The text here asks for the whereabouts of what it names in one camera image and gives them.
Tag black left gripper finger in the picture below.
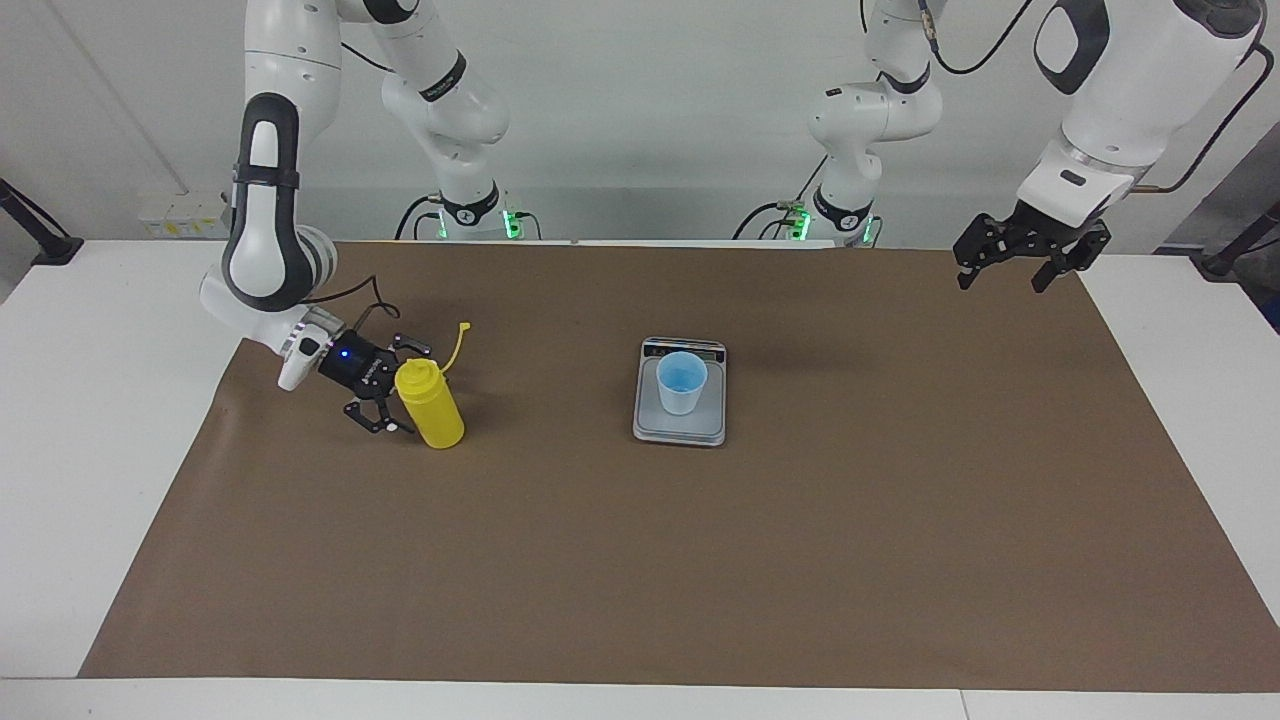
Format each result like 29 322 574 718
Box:
1032 225 1111 293
952 215 1007 291

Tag yellow squeeze bottle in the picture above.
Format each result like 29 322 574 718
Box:
394 321 472 450

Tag light blue plastic cup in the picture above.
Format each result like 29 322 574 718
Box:
656 351 709 417

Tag silver digital kitchen scale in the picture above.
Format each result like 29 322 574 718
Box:
632 337 728 448

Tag brown table mat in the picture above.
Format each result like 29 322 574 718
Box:
78 240 1280 693

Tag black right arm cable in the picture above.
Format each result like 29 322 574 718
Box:
298 275 403 346

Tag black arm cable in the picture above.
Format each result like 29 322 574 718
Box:
298 275 403 346
920 0 1271 193

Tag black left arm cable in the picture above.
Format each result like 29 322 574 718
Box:
920 0 1271 193

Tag black clamp mount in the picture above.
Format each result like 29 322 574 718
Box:
1190 200 1280 278
0 178 84 266

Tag white wall socket box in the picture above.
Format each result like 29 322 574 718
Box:
138 192 233 239

